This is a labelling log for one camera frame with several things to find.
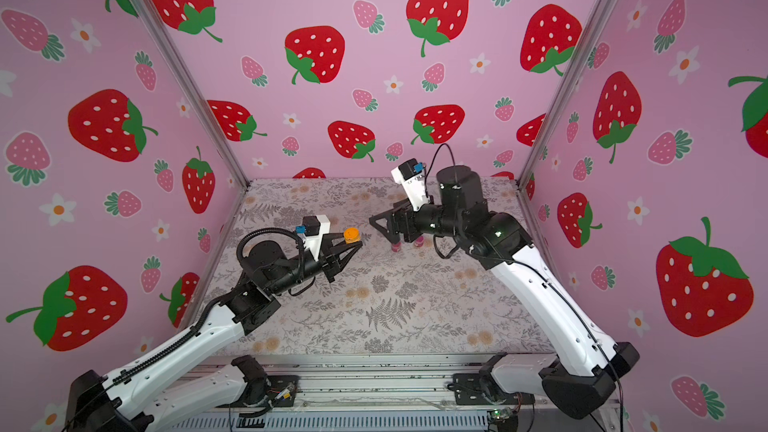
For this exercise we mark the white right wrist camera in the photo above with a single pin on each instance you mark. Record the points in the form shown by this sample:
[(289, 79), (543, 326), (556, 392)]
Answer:
[(411, 176)]

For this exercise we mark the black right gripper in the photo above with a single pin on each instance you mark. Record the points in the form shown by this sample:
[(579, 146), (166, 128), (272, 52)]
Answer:
[(403, 225)]

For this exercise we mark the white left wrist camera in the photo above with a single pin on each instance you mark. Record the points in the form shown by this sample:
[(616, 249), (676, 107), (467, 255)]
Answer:
[(312, 231)]

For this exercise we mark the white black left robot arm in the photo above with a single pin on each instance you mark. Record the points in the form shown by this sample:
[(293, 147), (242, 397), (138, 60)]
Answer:
[(145, 395)]

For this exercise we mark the orange paint jar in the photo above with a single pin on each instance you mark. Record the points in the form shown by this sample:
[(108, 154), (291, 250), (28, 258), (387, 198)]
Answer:
[(351, 235)]

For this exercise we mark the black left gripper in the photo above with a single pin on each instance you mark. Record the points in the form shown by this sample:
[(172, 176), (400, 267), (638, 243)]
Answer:
[(333, 269)]

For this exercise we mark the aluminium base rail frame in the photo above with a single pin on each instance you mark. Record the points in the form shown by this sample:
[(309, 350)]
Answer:
[(403, 392)]

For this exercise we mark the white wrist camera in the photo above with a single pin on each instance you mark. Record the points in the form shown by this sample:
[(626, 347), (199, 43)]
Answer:
[(312, 231), (411, 176)]

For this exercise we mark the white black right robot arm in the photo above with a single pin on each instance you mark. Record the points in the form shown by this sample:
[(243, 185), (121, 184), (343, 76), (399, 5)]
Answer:
[(587, 365)]

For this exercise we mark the floral patterned table mat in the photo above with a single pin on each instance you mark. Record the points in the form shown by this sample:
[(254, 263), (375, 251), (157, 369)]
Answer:
[(419, 299)]

